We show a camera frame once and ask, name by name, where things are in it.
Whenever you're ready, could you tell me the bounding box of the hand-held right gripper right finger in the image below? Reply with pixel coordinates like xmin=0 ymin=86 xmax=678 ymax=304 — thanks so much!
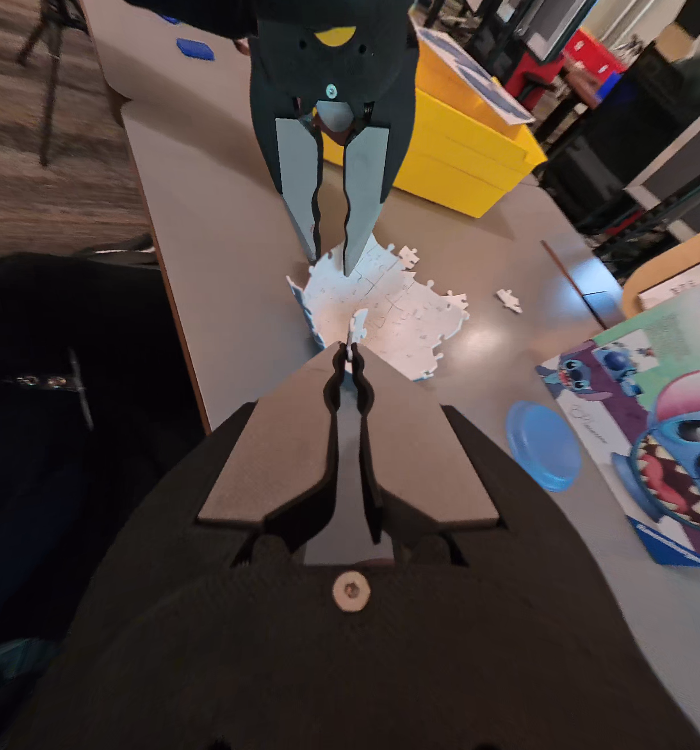
xmin=350 ymin=343 xmax=502 ymax=545

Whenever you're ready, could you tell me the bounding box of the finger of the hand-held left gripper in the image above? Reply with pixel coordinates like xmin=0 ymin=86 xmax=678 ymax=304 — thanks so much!
xmin=341 ymin=126 xmax=391 ymax=279
xmin=274 ymin=117 xmax=325 ymax=263

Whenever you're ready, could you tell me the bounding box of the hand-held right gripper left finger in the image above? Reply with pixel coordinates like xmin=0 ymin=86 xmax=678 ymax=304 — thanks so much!
xmin=196 ymin=341 xmax=347 ymax=553

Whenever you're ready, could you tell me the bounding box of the partly built white puzzle ball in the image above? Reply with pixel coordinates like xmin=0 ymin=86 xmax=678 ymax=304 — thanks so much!
xmin=285 ymin=233 xmax=470 ymax=382

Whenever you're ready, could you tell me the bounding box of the person's left forearm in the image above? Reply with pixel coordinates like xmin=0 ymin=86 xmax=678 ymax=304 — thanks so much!
xmin=124 ymin=0 xmax=263 ymax=41

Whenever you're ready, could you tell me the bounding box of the blue plastic ball stand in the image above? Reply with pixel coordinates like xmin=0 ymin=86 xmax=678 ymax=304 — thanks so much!
xmin=506 ymin=400 xmax=585 ymax=493

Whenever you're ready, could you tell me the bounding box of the cartoon puzzle box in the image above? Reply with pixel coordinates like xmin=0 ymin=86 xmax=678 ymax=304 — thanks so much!
xmin=536 ymin=275 xmax=700 ymax=568

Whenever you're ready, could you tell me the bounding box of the yellow plastic bin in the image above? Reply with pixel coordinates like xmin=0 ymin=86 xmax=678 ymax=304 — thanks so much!
xmin=321 ymin=26 xmax=549 ymax=219

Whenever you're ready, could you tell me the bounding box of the white and blue printed sheet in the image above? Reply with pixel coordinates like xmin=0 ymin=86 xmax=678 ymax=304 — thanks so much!
xmin=417 ymin=26 xmax=535 ymax=125

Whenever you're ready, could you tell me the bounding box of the black tripod stand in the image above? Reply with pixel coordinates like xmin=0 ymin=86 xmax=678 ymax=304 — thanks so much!
xmin=16 ymin=0 xmax=90 ymax=168

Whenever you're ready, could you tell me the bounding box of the round wooden table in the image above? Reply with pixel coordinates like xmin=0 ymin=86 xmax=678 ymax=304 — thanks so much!
xmin=622 ymin=221 xmax=700 ymax=320

